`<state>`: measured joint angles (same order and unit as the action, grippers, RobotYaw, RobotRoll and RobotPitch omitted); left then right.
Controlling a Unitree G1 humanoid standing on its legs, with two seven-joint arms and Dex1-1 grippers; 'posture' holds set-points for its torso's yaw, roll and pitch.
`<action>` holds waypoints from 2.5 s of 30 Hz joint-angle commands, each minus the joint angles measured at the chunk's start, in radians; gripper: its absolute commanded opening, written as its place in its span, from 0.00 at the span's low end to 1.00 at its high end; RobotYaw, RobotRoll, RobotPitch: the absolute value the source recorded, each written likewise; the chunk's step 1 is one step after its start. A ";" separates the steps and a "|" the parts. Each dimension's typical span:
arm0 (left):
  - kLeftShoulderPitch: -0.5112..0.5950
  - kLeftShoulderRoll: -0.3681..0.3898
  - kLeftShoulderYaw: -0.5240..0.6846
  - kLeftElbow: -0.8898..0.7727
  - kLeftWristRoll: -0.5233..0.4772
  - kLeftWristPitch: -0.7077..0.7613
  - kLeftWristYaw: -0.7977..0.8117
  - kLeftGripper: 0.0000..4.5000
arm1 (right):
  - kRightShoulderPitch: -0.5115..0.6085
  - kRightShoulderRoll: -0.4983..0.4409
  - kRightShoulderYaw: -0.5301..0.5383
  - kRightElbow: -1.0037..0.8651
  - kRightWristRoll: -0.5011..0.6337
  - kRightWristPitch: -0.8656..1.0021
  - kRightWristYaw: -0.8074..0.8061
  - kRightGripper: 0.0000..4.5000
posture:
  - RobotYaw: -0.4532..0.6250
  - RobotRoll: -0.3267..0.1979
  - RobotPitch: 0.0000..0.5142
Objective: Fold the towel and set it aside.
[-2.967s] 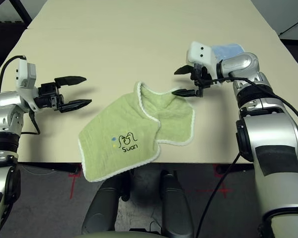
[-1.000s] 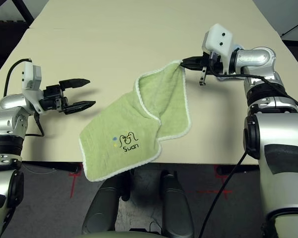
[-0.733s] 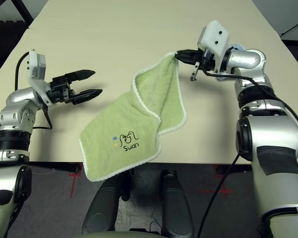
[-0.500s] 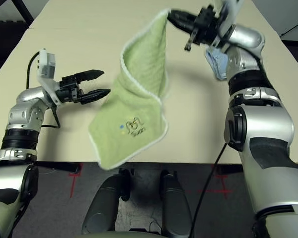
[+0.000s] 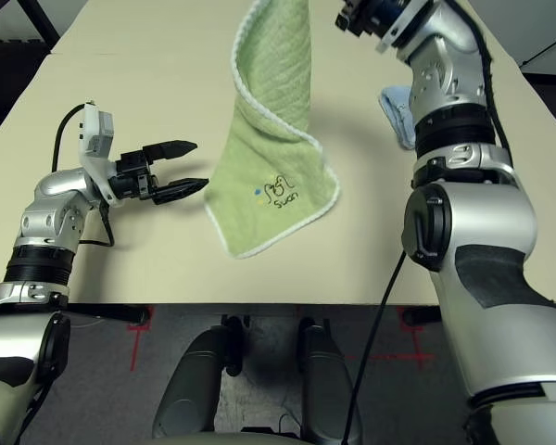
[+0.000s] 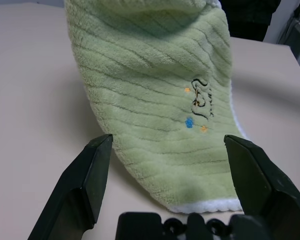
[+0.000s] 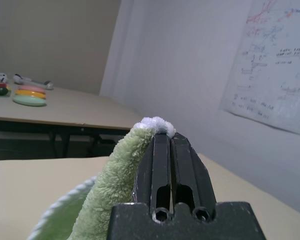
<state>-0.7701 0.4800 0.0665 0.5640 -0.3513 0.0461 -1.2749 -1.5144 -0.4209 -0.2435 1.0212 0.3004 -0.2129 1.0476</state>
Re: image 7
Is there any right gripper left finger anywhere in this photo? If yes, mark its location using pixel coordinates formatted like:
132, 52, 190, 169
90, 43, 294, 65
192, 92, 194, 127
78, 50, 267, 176
134, 133, 172, 213

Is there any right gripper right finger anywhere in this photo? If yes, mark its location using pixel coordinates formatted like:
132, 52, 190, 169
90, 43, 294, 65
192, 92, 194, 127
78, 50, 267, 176
170, 132, 217, 216

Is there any green swan towel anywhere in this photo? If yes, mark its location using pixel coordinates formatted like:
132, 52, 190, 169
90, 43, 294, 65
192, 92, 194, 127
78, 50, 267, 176
27, 116, 177, 240

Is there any whiteboard with writing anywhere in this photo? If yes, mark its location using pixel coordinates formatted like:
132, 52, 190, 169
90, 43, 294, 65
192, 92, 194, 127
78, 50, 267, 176
218, 0, 300, 138

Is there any green round plate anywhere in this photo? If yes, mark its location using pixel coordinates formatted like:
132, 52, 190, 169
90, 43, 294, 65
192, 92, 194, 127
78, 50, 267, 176
12, 96, 47, 107

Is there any yellow round plate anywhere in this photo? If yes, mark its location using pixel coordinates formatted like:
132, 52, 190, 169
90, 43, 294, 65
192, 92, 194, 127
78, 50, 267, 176
14, 89, 47, 100

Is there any pink round plate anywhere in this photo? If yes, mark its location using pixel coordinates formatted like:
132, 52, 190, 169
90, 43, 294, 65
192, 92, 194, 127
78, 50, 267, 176
17, 84, 46, 92

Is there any black background table frame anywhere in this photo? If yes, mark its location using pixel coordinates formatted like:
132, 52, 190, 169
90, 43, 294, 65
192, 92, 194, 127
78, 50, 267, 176
0, 119, 138, 161

